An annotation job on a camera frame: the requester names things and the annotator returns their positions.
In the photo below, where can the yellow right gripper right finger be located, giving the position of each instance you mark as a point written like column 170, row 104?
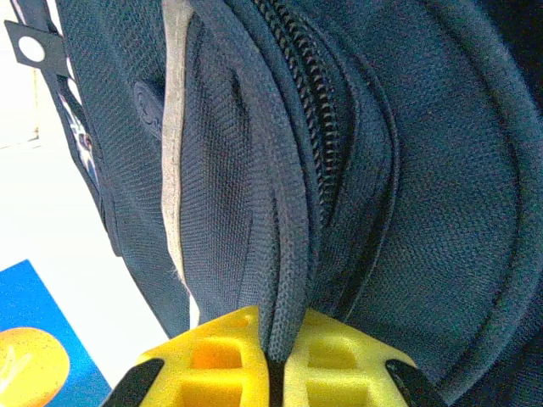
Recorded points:
column 339, row 369

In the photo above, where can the navy blue backpack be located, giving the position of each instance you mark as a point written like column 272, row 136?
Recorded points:
column 382, row 169

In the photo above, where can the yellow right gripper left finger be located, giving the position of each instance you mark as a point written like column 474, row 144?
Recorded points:
column 212, row 364

